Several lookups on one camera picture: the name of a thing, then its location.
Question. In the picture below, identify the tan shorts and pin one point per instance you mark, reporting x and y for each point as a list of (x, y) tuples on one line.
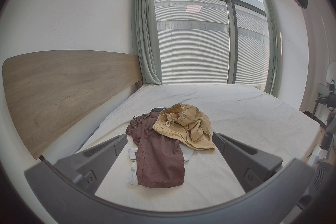
[(183, 125)]

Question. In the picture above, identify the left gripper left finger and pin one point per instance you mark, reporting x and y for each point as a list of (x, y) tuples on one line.
[(89, 165)]

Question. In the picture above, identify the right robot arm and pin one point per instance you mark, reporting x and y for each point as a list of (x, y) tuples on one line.
[(328, 136)]

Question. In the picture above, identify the brown shorts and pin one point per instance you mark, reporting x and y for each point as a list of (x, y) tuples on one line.
[(157, 160)]

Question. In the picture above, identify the white garment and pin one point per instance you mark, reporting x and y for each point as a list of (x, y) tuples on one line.
[(132, 177)]

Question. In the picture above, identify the black garment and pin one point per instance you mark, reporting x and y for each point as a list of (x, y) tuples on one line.
[(158, 109)]

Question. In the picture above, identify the bed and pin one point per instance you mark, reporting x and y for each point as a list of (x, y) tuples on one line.
[(236, 112)]

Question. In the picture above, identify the window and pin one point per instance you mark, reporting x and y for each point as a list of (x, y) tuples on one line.
[(194, 55)]

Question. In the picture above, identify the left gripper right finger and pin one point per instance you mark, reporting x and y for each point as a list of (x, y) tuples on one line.
[(249, 165)]

